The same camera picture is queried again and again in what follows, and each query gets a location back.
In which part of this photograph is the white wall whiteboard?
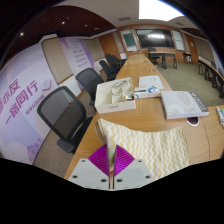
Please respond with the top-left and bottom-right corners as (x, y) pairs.
(171, 29), (186, 52)

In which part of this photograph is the open white cardboard box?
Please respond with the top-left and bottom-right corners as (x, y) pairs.
(94, 77), (137, 115)

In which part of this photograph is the white printed paper sheet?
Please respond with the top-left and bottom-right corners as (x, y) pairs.
(138, 75), (165, 92)

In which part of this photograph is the long wooden side table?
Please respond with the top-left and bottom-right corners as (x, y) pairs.
(197, 54), (224, 99)

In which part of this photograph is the purple wall banner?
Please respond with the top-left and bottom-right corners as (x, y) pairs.
(59, 35), (95, 91)

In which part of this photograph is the green-tinted wall whiteboard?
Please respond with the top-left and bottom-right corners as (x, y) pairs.
(119, 29), (138, 53)

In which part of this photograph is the large white book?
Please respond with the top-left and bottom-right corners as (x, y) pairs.
(160, 90), (210, 120)

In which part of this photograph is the yellow white zigzag towel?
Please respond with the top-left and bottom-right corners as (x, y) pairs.
(94, 118), (190, 181)

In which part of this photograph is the pack of marker pens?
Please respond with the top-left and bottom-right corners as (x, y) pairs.
(215, 105), (224, 129)

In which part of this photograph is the bright ceiling light panel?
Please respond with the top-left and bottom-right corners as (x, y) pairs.
(138, 0), (185, 22)

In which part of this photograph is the black wall display screen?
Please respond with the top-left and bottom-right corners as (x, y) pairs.
(134, 28), (175, 50)

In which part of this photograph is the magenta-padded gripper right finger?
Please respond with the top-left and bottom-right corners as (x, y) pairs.
(113, 144), (156, 190)

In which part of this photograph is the dark-legged wooden desk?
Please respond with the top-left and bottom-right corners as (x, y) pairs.
(148, 49), (178, 70)

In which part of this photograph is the black mesh office chair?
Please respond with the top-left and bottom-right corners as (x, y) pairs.
(36, 85), (93, 155)
(75, 67), (105, 108)

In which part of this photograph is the round black table grommet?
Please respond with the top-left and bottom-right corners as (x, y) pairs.
(185, 116), (200, 127)

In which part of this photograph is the black office chairs group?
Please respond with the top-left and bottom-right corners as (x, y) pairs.
(98, 53), (127, 81)
(199, 59), (224, 98)

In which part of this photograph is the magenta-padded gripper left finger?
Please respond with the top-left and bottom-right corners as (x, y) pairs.
(67, 143), (110, 190)

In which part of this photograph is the small white blue box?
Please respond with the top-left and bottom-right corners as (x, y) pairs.
(133, 85), (162, 100)

